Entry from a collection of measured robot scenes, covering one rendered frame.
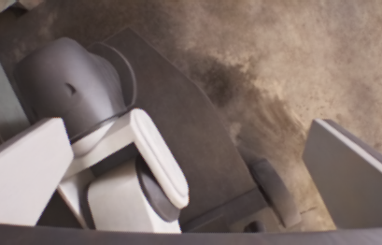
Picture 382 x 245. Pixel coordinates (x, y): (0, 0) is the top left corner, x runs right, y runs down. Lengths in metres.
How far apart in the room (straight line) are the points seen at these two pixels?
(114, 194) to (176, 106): 0.24
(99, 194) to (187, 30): 0.51
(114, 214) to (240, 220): 0.30
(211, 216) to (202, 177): 0.10
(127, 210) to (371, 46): 0.83
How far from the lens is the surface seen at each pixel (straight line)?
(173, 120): 0.53
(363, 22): 0.90
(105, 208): 0.42
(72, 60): 0.42
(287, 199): 0.60
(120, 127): 0.38
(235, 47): 0.71
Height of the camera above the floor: 0.69
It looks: 82 degrees down
